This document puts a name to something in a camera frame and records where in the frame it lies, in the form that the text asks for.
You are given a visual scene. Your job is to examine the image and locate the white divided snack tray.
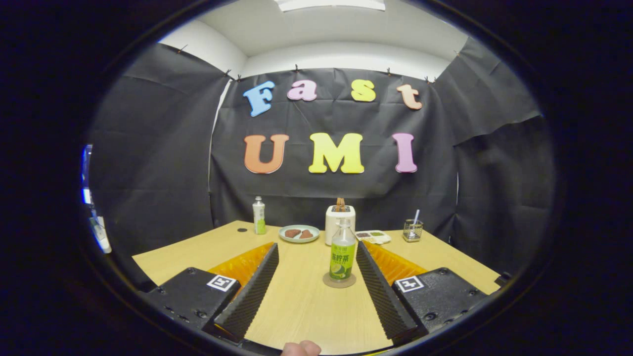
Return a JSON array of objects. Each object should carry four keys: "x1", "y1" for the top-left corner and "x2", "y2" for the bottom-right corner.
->
[{"x1": 355, "y1": 230, "x2": 392, "y2": 245}]

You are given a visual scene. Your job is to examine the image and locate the green label juice bottle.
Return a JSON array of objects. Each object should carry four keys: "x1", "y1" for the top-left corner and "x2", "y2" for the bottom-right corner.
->
[{"x1": 329, "y1": 218, "x2": 357, "y2": 281}]

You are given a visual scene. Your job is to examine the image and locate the light wooden table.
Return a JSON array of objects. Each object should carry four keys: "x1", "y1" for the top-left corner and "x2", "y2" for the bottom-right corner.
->
[{"x1": 132, "y1": 220, "x2": 501, "y2": 355}]

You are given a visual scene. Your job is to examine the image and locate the pale green plate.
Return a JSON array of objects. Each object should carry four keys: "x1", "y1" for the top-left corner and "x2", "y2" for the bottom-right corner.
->
[{"x1": 278, "y1": 224, "x2": 320, "y2": 244}]

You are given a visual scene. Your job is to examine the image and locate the small capped white green bottle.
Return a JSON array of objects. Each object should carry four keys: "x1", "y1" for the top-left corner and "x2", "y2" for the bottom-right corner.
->
[{"x1": 253, "y1": 196, "x2": 267, "y2": 235}]

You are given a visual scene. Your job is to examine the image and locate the ceiling light panel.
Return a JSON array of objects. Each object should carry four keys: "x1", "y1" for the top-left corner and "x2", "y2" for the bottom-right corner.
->
[{"x1": 275, "y1": 0, "x2": 386, "y2": 12}]

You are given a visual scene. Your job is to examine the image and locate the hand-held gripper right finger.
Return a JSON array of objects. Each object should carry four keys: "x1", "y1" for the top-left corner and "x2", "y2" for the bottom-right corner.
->
[{"x1": 356, "y1": 241, "x2": 490, "y2": 341}]

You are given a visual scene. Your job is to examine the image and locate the white toaster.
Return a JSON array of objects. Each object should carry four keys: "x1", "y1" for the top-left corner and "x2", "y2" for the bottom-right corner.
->
[{"x1": 325, "y1": 205, "x2": 356, "y2": 246}]

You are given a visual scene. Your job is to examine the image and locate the white device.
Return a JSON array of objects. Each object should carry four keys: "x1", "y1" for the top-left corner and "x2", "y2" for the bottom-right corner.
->
[{"x1": 90, "y1": 216, "x2": 112, "y2": 254}]

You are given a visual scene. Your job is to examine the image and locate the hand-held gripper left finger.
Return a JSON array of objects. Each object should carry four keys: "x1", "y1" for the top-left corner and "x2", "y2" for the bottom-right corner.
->
[{"x1": 146, "y1": 242, "x2": 280, "y2": 343}]

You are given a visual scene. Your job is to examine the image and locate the round brown coaster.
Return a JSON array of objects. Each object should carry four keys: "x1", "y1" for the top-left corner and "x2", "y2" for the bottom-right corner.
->
[{"x1": 322, "y1": 273, "x2": 357, "y2": 289}]

